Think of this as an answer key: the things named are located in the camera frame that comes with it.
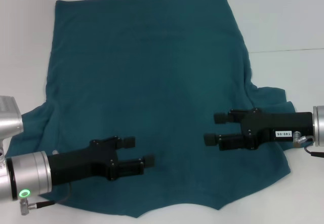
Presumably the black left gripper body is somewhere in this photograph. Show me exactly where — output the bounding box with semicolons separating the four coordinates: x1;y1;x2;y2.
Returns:
47;135;120;185

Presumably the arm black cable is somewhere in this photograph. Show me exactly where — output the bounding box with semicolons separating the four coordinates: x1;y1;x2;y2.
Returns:
293;130;324;159
19;182;74;210

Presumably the teal blue shirt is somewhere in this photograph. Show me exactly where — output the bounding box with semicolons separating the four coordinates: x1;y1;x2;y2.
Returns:
5;0;297;205

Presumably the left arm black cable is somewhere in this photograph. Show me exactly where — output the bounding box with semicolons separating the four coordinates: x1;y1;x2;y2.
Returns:
19;182;74;210

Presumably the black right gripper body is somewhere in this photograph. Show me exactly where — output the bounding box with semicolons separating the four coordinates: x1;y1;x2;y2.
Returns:
239;108;315;151

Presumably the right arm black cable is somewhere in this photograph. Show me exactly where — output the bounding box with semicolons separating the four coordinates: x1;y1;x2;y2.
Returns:
293;130;324;159

